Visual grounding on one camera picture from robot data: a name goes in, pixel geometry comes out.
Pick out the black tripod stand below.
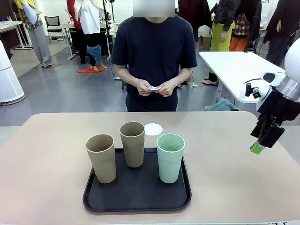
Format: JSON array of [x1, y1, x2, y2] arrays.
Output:
[[102, 0, 122, 82]]

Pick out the mannequin with yellow apron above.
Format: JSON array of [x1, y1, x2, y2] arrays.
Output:
[[209, 0, 236, 87]]

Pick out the white hanging shirt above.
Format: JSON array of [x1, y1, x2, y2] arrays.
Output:
[[78, 0, 102, 35]]

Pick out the white air purifier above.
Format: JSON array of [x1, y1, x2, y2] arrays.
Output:
[[0, 39, 25, 104]]

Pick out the person's right hand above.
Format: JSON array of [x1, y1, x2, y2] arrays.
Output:
[[136, 79, 153, 97]]

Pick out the person's left hand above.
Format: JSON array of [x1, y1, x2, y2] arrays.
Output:
[[156, 81, 178, 98]]

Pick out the orange cloth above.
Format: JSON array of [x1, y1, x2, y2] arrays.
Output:
[[77, 67, 105, 74]]

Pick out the black plastic serving tray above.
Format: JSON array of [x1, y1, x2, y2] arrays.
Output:
[[82, 147, 192, 213]]

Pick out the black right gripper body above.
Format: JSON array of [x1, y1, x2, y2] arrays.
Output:
[[256, 90, 300, 125]]

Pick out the mannequin with orange trousers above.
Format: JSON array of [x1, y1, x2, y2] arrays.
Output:
[[229, 13, 249, 52]]

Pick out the tall mint green cup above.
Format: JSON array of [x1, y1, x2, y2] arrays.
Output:
[[156, 133, 186, 184]]

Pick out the black office chair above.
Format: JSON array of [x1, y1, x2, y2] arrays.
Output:
[[44, 15, 68, 42]]

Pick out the black hanging coat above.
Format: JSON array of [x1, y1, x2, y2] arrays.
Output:
[[245, 0, 263, 51]]

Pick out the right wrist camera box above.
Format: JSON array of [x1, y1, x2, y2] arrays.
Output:
[[245, 82, 270, 101]]

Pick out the person's left forearm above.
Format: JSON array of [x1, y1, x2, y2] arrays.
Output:
[[170, 67, 194, 89]]

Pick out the dark red coat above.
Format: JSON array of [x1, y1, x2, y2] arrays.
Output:
[[177, 0, 211, 44]]

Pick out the cardboard box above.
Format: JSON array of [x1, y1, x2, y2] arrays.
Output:
[[199, 34, 212, 50]]

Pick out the white rounded table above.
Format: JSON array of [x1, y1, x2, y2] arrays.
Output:
[[198, 51, 287, 104]]

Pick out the person in navy t-shirt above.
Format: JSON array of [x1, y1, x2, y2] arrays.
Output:
[[111, 0, 198, 113]]

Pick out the light wooden desk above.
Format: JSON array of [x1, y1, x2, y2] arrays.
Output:
[[0, 20, 33, 51]]

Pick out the mannequin in floral shirt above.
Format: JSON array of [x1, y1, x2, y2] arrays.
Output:
[[13, 0, 53, 68]]

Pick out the mannequin in dark robe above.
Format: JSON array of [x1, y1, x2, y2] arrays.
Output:
[[262, 0, 300, 68]]

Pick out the white scalloped paper coaster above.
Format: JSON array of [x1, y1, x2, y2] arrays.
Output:
[[143, 123, 163, 136]]

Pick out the teal cloth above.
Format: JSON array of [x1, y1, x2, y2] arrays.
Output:
[[201, 97, 240, 112]]

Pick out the mannequin legs with blue jeans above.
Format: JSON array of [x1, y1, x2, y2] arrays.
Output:
[[86, 32, 108, 71]]

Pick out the tall brown cup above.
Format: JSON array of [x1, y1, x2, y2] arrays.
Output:
[[85, 134, 117, 184], [119, 121, 146, 169]]

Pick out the mannequin in red top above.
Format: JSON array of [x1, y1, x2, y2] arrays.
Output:
[[66, 0, 88, 65]]

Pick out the person's right forearm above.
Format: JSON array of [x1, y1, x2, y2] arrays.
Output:
[[116, 64, 143, 88]]

